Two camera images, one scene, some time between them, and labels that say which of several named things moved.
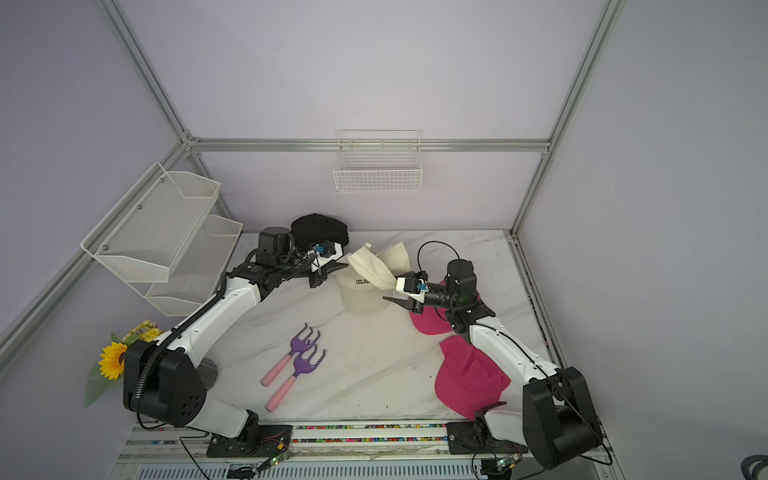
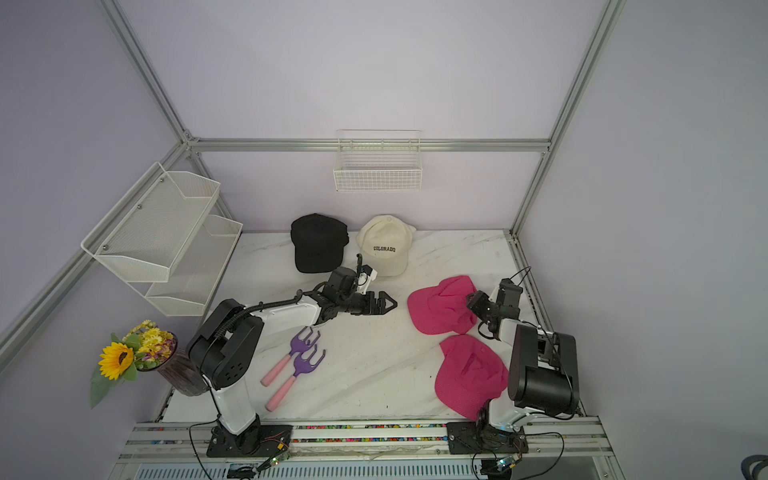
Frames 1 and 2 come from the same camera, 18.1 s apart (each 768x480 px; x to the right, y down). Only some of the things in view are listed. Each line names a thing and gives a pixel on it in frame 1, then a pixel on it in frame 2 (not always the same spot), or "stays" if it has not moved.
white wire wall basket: (379, 161) stays
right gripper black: (412, 306) -> (477, 302)
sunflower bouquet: (112, 360) stays
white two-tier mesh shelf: (161, 238) stays
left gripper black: (321, 273) -> (378, 307)
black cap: (312, 229) stays
